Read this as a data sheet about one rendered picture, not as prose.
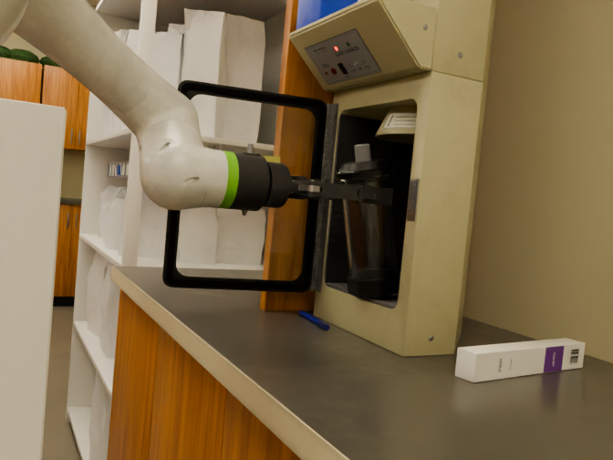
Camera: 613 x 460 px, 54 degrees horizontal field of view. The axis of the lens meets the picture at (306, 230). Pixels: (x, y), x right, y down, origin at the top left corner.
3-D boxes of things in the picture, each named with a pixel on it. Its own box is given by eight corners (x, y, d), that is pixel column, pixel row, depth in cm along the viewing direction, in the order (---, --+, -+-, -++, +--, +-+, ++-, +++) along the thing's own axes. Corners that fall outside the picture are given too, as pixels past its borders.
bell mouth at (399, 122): (428, 147, 127) (431, 120, 127) (489, 144, 112) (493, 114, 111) (357, 136, 119) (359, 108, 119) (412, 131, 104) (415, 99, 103)
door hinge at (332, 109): (315, 290, 128) (332, 104, 126) (320, 292, 126) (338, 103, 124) (308, 290, 128) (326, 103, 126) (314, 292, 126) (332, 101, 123)
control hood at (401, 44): (333, 92, 126) (337, 44, 126) (432, 70, 98) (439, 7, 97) (283, 83, 121) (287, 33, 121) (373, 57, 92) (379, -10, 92)
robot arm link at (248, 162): (215, 212, 102) (234, 215, 94) (222, 142, 101) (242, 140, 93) (249, 214, 105) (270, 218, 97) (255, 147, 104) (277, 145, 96)
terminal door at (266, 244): (310, 293, 127) (328, 100, 125) (161, 287, 117) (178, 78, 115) (309, 292, 127) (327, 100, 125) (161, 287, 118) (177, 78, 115)
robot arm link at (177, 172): (136, 222, 91) (152, 168, 84) (129, 166, 99) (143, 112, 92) (224, 228, 98) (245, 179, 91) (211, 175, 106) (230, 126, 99)
